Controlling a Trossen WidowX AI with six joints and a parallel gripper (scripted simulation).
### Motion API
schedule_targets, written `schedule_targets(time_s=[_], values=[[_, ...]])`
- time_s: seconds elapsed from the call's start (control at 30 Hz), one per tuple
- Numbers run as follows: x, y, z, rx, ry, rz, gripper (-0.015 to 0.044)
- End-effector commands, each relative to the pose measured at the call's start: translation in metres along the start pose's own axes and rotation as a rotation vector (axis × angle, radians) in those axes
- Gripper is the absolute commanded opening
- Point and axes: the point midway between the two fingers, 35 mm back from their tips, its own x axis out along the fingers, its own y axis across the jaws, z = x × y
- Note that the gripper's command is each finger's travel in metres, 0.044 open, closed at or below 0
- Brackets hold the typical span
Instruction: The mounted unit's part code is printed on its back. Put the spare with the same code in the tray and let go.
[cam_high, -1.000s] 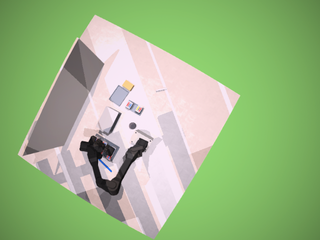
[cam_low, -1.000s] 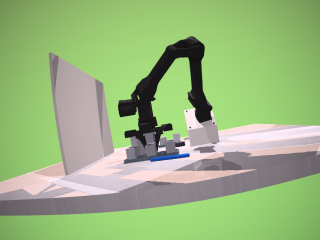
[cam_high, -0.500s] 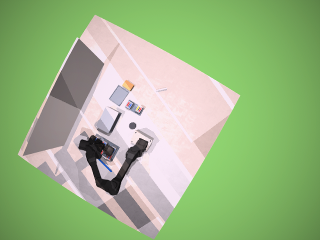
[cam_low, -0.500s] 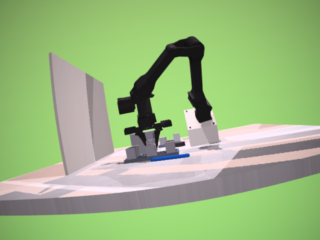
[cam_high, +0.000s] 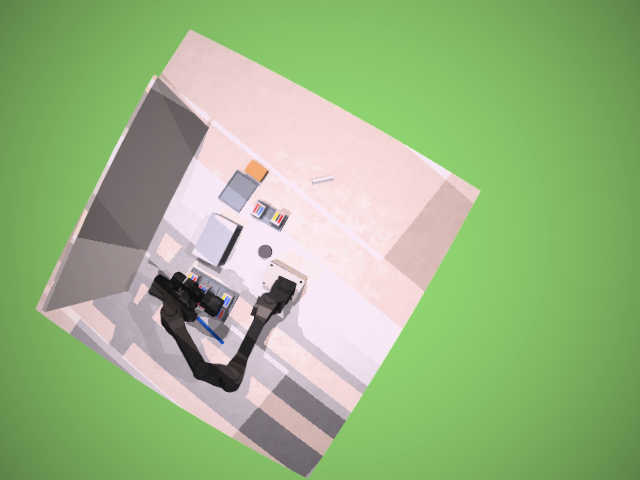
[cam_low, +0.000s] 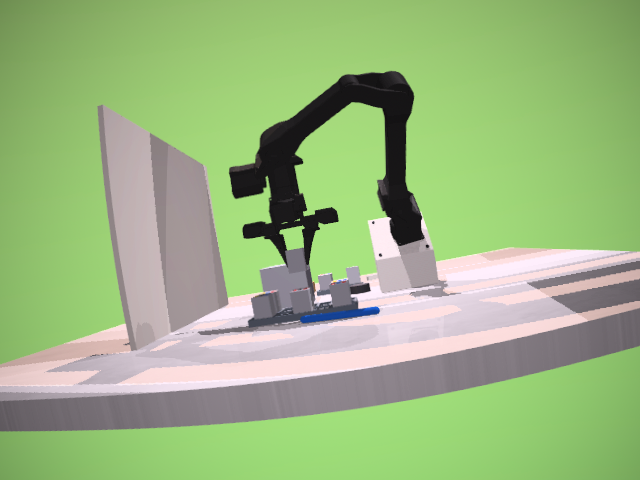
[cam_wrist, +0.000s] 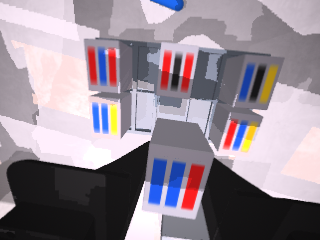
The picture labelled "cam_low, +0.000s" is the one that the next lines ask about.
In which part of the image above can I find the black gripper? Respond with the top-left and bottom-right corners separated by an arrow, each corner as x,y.
242,186 -> 339,268

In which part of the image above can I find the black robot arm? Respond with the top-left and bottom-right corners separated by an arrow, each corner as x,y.
229,71 -> 425,246

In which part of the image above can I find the blue rod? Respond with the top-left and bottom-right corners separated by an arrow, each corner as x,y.
300,307 -> 380,323

